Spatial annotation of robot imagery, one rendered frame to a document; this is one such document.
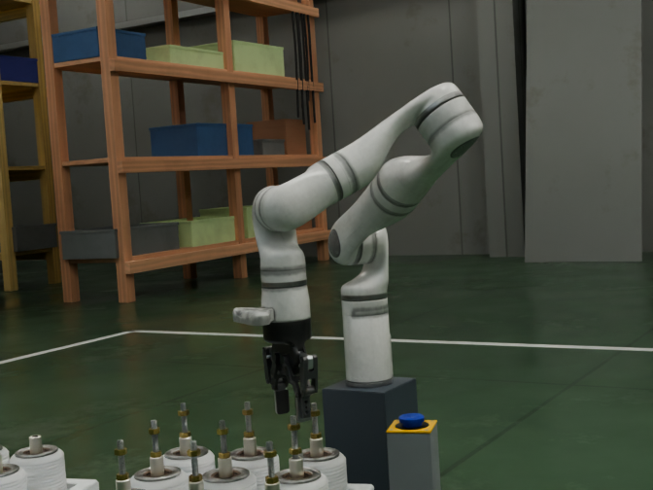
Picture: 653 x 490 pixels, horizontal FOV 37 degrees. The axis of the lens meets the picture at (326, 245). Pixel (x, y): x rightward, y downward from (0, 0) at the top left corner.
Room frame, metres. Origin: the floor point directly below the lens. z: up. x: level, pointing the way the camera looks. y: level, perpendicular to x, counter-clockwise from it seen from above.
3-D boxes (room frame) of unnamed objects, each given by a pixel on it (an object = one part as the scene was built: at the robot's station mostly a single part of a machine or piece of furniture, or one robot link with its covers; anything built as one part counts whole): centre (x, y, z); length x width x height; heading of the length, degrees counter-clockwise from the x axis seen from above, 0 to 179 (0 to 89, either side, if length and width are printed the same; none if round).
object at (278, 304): (1.49, 0.08, 0.53); 0.11 x 0.09 x 0.06; 120
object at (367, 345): (1.93, -0.07, 0.39); 0.09 x 0.09 x 0.17; 58
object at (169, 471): (1.56, 0.30, 0.25); 0.08 x 0.08 x 0.01
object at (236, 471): (1.53, 0.18, 0.25); 0.08 x 0.08 x 0.01
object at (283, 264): (1.50, 0.07, 0.63); 0.09 x 0.07 x 0.15; 19
